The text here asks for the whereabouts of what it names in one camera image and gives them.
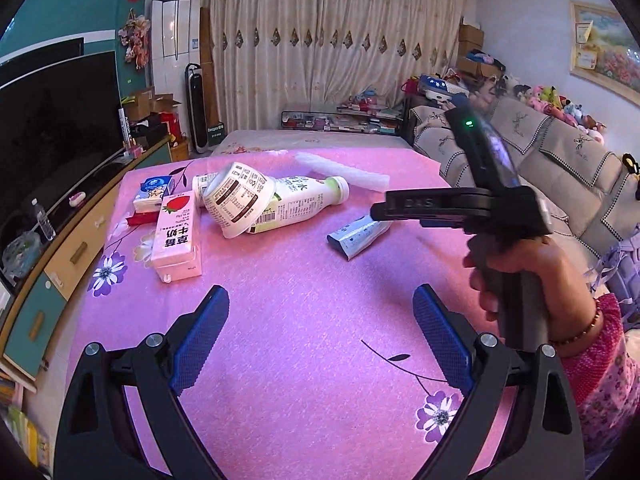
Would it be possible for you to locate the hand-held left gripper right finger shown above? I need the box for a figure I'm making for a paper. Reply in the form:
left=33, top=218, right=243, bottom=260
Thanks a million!
left=412, top=284, right=586, bottom=480

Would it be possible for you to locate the clear water bottle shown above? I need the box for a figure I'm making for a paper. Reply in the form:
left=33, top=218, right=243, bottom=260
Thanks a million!
left=31, top=199, right=56, bottom=242

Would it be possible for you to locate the clear plastic bag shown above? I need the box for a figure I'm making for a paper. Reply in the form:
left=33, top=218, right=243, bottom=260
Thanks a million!
left=1, top=232, right=42, bottom=281

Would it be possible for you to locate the pink floral tablecloth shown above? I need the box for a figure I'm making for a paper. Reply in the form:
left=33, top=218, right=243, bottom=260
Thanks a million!
left=65, top=147, right=531, bottom=480

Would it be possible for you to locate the black tower fan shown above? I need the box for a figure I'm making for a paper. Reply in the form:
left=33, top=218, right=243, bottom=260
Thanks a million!
left=185, top=63, right=210, bottom=153

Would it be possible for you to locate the framed flower painting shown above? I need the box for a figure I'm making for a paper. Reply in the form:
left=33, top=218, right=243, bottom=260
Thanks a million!
left=570, top=0, right=640, bottom=96

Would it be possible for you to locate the smaller black television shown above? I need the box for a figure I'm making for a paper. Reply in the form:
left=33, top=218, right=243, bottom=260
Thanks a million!
left=0, top=37, right=85, bottom=66

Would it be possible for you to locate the person's right hand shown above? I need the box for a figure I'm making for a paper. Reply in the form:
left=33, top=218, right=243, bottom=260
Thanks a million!
left=462, top=239, right=597, bottom=345

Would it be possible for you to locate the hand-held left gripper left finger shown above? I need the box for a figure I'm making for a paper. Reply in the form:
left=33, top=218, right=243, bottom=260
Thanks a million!
left=52, top=284, right=231, bottom=480

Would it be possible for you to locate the white standing air conditioner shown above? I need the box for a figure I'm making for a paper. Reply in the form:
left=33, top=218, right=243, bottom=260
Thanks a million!
left=151, top=0, right=205, bottom=96

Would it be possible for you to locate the open cardboard box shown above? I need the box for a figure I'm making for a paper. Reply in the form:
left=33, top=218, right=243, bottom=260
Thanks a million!
left=122, top=87, right=156, bottom=121
left=151, top=94, right=182, bottom=116

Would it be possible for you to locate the pink strawberry milk carton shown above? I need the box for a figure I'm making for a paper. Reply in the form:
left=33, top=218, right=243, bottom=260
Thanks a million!
left=151, top=191, right=203, bottom=283

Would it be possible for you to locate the large black television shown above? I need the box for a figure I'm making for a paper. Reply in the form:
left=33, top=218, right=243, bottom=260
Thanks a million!
left=0, top=50, right=123, bottom=221

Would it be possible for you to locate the labelled paper noodle bowl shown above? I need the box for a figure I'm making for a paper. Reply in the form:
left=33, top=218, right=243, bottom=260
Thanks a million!
left=201, top=161, right=277, bottom=239

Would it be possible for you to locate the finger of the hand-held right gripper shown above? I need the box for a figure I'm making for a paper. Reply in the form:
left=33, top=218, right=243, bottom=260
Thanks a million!
left=370, top=187, right=494, bottom=232

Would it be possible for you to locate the hanging flower wall decoration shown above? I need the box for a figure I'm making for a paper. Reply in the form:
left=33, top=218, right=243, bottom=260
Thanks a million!
left=118, top=10, right=151, bottom=70

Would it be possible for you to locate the glass low table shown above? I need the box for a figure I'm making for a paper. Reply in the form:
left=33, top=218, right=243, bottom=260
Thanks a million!
left=280, top=102, right=406, bottom=136

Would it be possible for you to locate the beige patterned curtain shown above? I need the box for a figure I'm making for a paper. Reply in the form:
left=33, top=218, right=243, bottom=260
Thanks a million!
left=200, top=0, right=468, bottom=133

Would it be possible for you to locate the white green plastic bottle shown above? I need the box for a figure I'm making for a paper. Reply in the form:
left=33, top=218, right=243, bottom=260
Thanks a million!
left=247, top=176, right=351, bottom=235

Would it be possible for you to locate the red bag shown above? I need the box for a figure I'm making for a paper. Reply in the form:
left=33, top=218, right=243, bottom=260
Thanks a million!
left=160, top=112, right=183, bottom=143

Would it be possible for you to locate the blue star pillow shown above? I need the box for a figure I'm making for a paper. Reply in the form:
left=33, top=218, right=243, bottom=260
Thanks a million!
left=417, top=74, right=468, bottom=98

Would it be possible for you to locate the brown rolled mat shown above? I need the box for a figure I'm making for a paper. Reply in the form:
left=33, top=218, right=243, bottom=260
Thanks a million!
left=200, top=7, right=221, bottom=126

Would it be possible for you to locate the teal and yellow tv cabinet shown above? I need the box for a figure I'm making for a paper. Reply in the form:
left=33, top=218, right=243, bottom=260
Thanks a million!
left=0, top=135, right=173, bottom=381

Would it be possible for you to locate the blue white small carton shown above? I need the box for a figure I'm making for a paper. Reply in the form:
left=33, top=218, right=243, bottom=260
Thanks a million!
left=132, top=176, right=176, bottom=211

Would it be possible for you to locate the bookshelf with books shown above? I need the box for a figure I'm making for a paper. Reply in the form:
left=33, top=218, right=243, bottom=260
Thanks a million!
left=0, top=360, right=51, bottom=461

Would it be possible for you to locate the small labelled paper cup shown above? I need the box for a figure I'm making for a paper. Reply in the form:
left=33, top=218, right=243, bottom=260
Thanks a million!
left=192, top=173, right=221, bottom=208

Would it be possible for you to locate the white floral bed sheet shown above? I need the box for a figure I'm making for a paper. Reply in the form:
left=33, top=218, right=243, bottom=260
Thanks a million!
left=209, top=129, right=411, bottom=158

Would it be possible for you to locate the black box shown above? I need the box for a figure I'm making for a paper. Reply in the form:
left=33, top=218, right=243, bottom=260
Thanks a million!
left=132, top=120, right=168, bottom=148

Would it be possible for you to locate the beige sofa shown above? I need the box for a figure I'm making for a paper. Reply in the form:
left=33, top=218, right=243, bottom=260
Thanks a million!
left=405, top=95, right=640, bottom=341

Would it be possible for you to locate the pile of plush toys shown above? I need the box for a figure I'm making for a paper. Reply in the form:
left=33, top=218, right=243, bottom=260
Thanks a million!
left=405, top=72, right=608, bottom=143

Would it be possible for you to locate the purple ribbon cushion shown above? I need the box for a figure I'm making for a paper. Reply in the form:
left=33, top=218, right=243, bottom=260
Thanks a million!
left=590, top=237, right=640, bottom=331

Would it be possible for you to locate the person's right forearm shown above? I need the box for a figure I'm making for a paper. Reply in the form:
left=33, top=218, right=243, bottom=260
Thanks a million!
left=550, top=292, right=640, bottom=466

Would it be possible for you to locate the beaded bracelet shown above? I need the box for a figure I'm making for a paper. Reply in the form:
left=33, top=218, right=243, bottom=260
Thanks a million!
left=549, top=297, right=603, bottom=346

